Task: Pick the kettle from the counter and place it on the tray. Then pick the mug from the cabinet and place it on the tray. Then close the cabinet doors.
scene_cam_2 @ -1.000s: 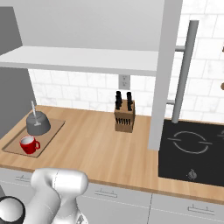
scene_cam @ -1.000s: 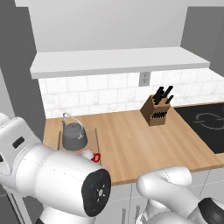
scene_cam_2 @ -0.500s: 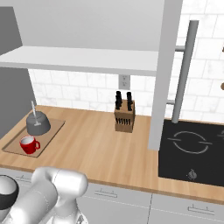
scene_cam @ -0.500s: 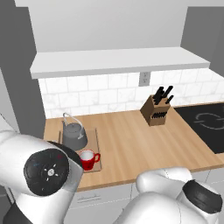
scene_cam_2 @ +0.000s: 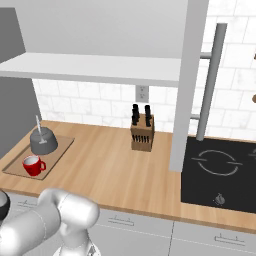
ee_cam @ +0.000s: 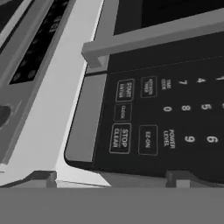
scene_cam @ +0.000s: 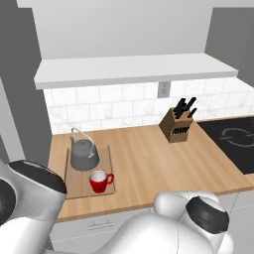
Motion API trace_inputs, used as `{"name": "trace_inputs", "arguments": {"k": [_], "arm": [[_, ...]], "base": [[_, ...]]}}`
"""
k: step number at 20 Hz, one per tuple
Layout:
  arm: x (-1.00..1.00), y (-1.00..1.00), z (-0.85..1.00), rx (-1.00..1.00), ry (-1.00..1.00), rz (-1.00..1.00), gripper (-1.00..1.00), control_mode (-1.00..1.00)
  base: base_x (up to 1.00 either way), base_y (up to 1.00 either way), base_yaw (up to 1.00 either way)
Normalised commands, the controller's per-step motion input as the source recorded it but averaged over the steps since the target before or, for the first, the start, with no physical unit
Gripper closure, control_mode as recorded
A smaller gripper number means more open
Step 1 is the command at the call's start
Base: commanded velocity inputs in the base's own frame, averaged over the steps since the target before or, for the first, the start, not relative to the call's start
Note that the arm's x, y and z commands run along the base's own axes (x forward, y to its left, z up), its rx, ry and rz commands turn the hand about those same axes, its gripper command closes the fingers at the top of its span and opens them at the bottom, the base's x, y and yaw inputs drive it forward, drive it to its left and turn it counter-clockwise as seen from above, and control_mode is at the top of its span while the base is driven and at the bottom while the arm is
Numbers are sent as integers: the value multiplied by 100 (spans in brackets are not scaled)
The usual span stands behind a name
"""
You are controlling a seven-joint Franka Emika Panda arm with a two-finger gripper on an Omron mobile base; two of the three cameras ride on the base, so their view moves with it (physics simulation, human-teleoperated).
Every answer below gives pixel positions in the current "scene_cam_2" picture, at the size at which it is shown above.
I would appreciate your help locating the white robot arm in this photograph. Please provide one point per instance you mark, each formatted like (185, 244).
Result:
(33, 223)

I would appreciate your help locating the wooden tray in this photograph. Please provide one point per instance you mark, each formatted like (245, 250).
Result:
(61, 148)

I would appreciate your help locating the grey cabinet door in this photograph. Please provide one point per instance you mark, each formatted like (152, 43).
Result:
(186, 83)
(15, 100)

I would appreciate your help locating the grey kettle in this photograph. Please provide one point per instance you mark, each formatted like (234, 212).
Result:
(44, 141)

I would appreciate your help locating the red mug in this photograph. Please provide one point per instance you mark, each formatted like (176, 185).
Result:
(32, 166)

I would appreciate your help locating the wooden knife block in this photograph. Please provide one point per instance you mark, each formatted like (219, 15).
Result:
(142, 138)

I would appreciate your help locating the black hob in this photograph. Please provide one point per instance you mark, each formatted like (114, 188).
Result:
(216, 173)

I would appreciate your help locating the brown wooden utensil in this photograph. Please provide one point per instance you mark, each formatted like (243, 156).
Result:
(254, 98)

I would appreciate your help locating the white wall outlet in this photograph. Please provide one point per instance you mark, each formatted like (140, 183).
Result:
(142, 94)

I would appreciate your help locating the white wall cabinet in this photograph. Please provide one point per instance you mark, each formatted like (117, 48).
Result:
(100, 40)

